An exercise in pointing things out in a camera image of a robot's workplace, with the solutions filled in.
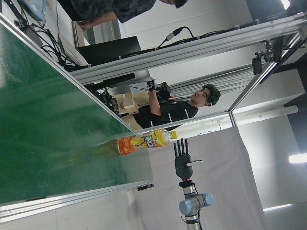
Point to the person in black shirt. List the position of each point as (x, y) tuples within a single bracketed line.
[(172, 112)]

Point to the aluminium cage frame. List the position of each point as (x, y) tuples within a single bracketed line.
[(192, 46)]

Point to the light wooden boxes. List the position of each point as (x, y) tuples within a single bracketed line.
[(128, 103)]

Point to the black handheld camera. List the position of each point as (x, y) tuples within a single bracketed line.
[(163, 92)]

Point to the green conveyor belt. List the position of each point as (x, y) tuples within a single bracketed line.
[(60, 134), (72, 199)]

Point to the right UR5e robot arm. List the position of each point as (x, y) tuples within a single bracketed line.
[(192, 203)]

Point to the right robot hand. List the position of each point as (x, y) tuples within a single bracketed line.
[(183, 165)]

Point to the white computer keyboard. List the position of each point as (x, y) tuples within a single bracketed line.
[(72, 51)]

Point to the black computer monitor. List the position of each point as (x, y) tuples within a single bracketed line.
[(112, 49)]

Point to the grey fabric backdrop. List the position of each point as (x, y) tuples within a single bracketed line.
[(227, 179)]

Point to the person in camouflage shirt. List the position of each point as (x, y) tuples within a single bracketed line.
[(108, 9)]

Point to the black frame-mounted camera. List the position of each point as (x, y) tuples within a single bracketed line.
[(257, 63)]

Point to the black conveyor sensor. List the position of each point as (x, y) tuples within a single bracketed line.
[(145, 187)]

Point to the orange juice bottle yellow cap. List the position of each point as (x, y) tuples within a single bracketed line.
[(141, 142)]

